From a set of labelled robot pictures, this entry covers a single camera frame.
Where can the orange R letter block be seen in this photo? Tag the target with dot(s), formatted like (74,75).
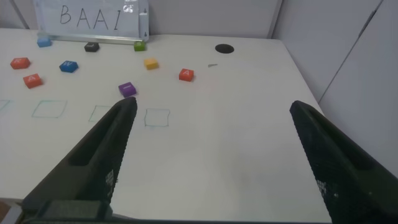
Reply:
(20,63)

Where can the orange A letter block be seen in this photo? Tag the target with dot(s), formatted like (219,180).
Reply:
(186,75)
(32,81)

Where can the purple I letter block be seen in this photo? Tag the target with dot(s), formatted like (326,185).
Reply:
(127,89)

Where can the green S letter block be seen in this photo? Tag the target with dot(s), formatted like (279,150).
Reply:
(139,46)

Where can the black L letter block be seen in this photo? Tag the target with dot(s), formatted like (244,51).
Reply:
(91,47)

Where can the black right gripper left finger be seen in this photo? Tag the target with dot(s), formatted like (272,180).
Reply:
(93,161)

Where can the yellow letter block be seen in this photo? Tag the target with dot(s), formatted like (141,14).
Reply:
(151,63)

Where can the white BAAI sign board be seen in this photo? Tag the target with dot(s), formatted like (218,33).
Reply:
(93,18)

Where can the black round table grommet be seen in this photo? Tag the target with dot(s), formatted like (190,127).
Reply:
(224,48)

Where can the light blue letter block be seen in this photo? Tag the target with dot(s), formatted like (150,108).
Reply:
(44,41)

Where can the blue W letter block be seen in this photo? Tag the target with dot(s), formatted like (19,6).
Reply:
(68,66)

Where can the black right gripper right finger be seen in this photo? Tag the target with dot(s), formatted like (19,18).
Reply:
(348,174)

